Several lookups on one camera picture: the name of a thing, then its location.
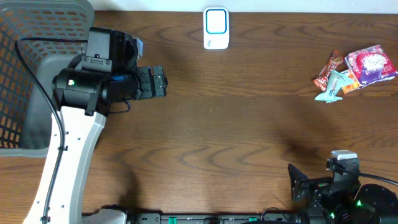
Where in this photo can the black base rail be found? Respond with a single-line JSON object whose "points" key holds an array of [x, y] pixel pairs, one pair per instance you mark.
{"points": [[156, 218]]}

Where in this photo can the teal wrapper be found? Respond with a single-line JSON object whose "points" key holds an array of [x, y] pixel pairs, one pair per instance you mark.
{"points": [[335, 83]]}

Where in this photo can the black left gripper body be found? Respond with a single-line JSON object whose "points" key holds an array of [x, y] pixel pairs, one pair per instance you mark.
{"points": [[149, 82]]}

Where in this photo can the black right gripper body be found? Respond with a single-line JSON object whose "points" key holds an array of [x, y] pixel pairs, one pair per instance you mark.
{"points": [[321, 188]]}

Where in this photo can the dark grey plastic basket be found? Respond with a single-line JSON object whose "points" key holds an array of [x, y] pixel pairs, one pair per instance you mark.
{"points": [[38, 40]]}

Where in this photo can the white barcode scanner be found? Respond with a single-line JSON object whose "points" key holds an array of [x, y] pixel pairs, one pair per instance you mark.
{"points": [[215, 28]]}

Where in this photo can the brown orange candy bar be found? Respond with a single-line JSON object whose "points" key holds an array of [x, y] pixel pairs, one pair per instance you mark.
{"points": [[334, 62]]}

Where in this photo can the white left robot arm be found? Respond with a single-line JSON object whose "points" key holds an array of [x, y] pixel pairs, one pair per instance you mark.
{"points": [[83, 92]]}

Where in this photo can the red purple snack bag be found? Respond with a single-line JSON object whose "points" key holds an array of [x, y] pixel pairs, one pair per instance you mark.
{"points": [[371, 65]]}

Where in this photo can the orange tissue pack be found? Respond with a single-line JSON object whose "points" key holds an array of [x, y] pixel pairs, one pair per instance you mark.
{"points": [[352, 87]]}

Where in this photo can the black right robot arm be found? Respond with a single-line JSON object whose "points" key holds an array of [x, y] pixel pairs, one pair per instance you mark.
{"points": [[372, 203]]}

